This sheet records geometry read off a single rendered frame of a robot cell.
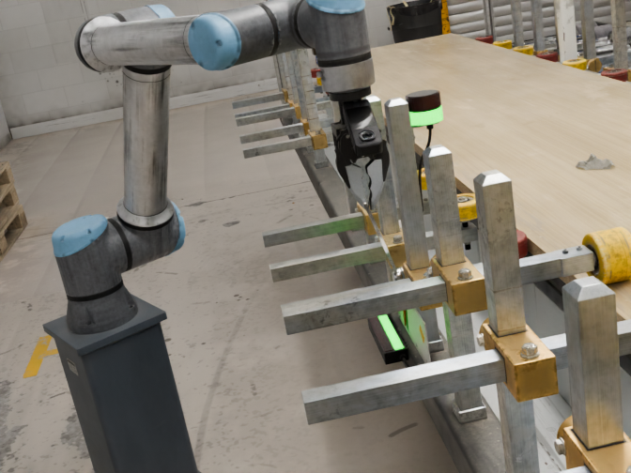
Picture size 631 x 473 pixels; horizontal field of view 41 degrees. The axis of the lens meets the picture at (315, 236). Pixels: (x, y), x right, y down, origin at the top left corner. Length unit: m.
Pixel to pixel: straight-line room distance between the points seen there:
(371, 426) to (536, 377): 1.76
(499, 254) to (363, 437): 1.73
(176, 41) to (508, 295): 0.77
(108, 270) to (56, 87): 7.41
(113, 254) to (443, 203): 1.20
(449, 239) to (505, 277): 0.25
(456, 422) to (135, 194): 1.14
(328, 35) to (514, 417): 0.66
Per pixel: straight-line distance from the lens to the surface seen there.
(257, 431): 2.83
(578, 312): 0.78
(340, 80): 1.39
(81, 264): 2.23
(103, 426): 2.34
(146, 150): 2.12
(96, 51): 1.83
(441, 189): 1.23
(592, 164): 1.90
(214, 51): 1.40
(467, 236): 1.77
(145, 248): 2.29
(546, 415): 1.55
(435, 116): 1.46
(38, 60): 9.59
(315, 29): 1.40
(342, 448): 2.66
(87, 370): 2.26
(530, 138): 2.20
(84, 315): 2.28
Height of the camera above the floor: 1.45
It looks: 19 degrees down
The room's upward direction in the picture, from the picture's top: 10 degrees counter-clockwise
